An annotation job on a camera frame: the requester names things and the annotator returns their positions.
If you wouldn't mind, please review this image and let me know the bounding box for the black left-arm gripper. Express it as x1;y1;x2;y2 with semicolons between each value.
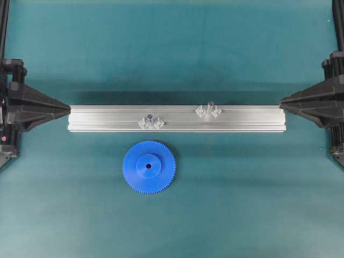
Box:
1;59;70;159

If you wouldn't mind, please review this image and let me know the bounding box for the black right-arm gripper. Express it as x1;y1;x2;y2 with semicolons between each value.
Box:
279;51;343;161

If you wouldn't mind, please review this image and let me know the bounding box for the large blue plastic gear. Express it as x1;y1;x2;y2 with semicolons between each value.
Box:
122;140;176;194

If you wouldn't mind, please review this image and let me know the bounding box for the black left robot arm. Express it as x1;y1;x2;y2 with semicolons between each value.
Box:
1;1;71;166

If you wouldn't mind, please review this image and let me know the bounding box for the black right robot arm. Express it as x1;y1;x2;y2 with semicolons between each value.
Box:
280;1;343;166

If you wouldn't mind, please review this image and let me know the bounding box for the long aluminium extrusion rail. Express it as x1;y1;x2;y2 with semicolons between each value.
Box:
68;105;286;133

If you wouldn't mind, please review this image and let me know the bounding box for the steel shaft with clear bracket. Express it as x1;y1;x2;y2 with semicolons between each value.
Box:
138;114;164;130

